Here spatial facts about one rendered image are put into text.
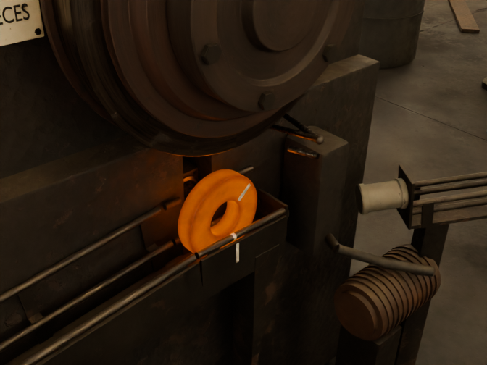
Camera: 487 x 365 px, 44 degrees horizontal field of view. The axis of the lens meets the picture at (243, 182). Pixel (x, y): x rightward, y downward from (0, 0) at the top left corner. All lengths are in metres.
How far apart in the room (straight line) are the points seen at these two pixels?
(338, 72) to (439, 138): 1.80
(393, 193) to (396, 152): 1.61
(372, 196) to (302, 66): 0.43
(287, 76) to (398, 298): 0.58
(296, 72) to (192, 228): 0.30
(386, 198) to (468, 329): 0.86
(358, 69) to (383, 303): 0.46
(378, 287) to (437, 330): 0.74
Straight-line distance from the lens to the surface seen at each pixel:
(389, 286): 1.22
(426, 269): 1.23
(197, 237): 0.97
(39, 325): 0.94
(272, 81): 0.79
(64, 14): 0.73
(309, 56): 0.83
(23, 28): 0.82
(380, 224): 2.30
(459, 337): 1.93
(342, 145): 1.10
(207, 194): 0.94
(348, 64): 1.26
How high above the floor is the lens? 1.32
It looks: 32 degrees down
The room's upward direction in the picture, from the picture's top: 1 degrees clockwise
